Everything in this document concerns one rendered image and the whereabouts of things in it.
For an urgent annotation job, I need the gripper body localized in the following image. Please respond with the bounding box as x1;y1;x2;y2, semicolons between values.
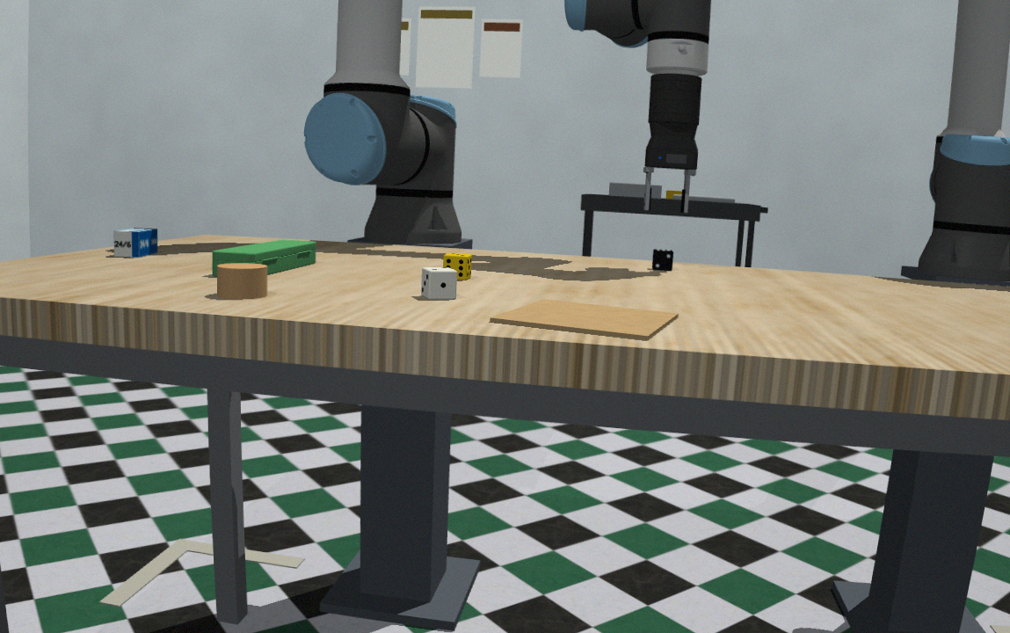
643;75;704;171

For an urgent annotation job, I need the white poster yellow stripe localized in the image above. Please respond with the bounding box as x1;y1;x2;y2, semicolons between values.
417;7;476;89

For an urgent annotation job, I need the white poster red stripe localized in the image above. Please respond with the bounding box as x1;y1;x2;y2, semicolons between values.
480;19;524;78

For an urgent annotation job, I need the wooden table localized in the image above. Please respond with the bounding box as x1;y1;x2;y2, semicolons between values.
0;233;1010;633

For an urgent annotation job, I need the tan mat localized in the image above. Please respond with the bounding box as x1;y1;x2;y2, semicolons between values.
490;299;679;341

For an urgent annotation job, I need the blue and white box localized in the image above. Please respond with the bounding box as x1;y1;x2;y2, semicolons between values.
113;228;159;258

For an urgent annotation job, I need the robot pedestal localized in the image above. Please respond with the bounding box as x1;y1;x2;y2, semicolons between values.
320;406;481;630
832;448;994;633

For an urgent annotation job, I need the brown cylinder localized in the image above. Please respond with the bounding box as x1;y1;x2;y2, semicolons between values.
216;263;269;301

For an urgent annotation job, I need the white die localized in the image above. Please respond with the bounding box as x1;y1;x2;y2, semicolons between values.
421;267;459;301

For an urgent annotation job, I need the black side table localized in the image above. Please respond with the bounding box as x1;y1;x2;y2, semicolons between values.
580;193;769;267

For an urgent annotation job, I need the green box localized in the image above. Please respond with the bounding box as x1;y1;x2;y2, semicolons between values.
212;240;317;278

